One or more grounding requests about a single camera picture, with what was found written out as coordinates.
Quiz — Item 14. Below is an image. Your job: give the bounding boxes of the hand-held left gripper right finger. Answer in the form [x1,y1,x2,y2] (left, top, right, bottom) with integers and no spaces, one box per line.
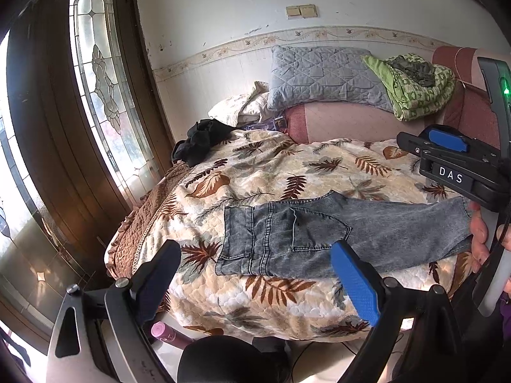
[331,240,466,383]

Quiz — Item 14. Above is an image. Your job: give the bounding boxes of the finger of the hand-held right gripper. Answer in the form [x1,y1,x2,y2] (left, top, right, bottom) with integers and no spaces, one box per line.
[396,131,500,165]
[422,125,469,153]

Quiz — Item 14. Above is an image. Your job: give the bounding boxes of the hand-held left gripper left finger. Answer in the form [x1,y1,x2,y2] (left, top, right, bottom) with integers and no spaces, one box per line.
[46,239,182,383]

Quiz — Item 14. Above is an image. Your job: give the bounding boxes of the grey denim pants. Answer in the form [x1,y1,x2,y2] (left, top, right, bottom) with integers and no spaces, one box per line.
[215,190,474,279]

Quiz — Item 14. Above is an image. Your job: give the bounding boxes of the person's right hand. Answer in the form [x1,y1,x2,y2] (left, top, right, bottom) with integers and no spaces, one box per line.
[468,201,492,266]

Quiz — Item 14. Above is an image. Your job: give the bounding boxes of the green printed blanket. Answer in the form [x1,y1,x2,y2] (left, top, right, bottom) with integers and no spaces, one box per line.
[361,53,456,122]

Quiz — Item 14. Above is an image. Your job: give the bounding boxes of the pink bottle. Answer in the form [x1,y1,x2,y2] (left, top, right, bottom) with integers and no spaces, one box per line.
[151,321,196,349]

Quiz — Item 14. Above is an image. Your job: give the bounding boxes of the brown lace-edged cover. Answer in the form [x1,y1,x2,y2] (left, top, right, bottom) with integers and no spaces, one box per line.
[104,163,192,284]

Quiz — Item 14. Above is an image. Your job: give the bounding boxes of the grey-green crumpled cloth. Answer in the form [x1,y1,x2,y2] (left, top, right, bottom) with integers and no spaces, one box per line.
[389,56,438,87]

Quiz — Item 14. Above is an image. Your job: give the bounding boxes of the pink headboard cushion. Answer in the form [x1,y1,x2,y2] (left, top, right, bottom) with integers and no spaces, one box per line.
[285,46,504,148]

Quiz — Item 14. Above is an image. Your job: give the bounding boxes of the grey quilted pillow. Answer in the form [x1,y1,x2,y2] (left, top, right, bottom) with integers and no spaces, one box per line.
[267,45,394,113]

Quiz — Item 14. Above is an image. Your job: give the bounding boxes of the leaf printed blanket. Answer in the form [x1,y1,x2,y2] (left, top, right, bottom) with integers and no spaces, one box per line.
[132,130,480,342]

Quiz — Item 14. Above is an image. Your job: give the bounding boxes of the purple item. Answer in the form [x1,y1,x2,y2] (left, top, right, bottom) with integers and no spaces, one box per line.
[243,116,288,132]

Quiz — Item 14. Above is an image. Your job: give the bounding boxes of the black crumpled cloth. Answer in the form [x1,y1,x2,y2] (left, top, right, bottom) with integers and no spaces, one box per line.
[172,119,240,167]

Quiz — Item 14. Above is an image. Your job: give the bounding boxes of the white pillow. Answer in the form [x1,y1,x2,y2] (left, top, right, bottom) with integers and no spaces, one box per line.
[208,81,272,127]

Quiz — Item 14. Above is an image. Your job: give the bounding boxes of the wooden stained glass door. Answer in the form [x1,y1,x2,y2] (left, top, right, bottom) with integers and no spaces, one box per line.
[0,0,176,352]

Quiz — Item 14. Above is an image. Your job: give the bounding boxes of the beige light switch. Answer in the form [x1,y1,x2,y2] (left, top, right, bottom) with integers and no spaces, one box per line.
[285,4,319,19]

